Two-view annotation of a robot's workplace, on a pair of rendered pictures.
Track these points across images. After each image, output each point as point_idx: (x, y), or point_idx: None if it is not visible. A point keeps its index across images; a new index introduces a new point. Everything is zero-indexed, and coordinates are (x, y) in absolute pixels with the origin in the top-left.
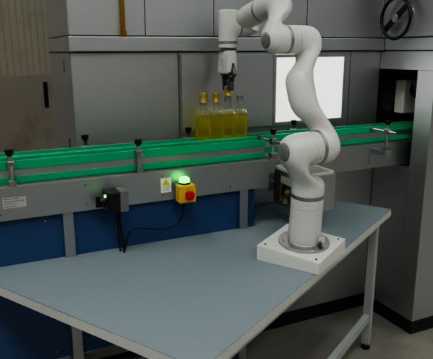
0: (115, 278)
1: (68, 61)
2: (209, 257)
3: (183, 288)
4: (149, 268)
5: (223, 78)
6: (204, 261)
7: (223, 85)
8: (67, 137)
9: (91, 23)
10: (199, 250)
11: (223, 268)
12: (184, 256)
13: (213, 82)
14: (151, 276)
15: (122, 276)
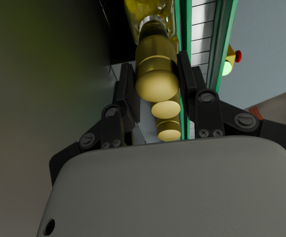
0: (240, 83)
1: None
2: (257, 13)
3: None
4: (240, 65)
5: (132, 136)
6: (260, 21)
7: (139, 107)
8: None
9: None
10: (234, 21)
11: None
12: (238, 37)
13: (34, 127)
14: (255, 65)
15: (241, 80)
